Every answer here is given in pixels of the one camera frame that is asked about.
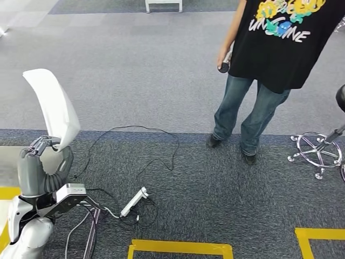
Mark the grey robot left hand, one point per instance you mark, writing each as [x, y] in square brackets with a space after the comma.
[29, 175]

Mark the person's hand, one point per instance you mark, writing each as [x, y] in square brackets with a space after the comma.
[223, 56]

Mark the black handheld controller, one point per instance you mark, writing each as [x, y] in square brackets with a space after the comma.
[224, 68]

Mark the white plastic car body part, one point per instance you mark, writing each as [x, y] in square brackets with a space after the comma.
[56, 107]

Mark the person's forearm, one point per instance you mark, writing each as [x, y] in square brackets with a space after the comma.
[233, 25]

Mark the steel workbench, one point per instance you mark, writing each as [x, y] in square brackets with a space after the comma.
[7, 166]

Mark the person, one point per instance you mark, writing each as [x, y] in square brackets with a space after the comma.
[282, 53]

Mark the white table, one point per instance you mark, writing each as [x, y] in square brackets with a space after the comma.
[161, 1]

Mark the white power strip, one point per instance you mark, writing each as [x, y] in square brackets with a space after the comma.
[133, 203]

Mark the black stool chrome base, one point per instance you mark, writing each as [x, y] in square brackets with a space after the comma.
[341, 98]

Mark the pale wrist camera black mount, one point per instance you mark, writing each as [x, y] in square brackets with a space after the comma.
[71, 191]

